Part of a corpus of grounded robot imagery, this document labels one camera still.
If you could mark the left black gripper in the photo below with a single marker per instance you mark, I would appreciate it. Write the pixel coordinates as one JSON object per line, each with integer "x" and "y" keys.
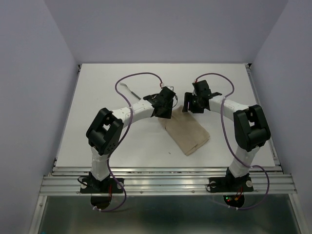
{"x": 167, "y": 115}

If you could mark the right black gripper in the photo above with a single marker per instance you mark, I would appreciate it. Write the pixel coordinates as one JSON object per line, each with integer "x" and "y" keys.
{"x": 188, "y": 97}

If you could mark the beige cloth napkin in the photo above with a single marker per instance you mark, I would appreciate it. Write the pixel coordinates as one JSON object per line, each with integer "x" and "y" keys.
{"x": 185, "y": 130}

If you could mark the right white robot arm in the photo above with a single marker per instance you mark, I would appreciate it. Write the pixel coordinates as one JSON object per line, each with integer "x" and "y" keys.
{"x": 251, "y": 130}

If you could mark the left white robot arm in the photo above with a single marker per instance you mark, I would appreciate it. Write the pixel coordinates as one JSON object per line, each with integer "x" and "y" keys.
{"x": 104, "y": 133}

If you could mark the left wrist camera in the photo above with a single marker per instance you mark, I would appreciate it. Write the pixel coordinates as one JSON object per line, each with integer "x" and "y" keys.
{"x": 167, "y": 92}

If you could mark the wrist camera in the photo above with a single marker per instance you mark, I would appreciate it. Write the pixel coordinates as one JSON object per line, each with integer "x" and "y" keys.
{"x": 167, "y": 92}
{"x": 201, "y": 88}

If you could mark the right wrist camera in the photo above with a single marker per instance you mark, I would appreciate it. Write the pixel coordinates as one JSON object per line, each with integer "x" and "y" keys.
{"x": 201, "y": 88}

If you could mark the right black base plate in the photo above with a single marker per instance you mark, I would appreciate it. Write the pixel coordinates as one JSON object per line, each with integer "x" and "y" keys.
{"x": 230, "y": 185}

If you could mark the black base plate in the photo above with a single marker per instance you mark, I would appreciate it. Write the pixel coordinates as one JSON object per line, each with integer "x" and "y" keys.
{"x": 230, "y": 185}
{"x": 107, "y": 186}

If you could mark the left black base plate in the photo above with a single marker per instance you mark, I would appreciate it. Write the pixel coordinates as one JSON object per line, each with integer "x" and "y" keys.
{"x": 107, "y": 186}

